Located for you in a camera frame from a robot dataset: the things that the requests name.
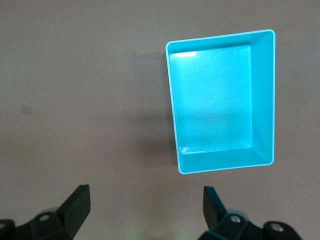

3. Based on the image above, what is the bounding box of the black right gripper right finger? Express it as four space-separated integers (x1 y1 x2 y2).
199 185 266 240

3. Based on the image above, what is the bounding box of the blue plastic storage box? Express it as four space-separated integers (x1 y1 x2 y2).
165 28 277 175

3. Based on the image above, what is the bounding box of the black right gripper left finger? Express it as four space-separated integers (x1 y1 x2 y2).
14 184 91 240

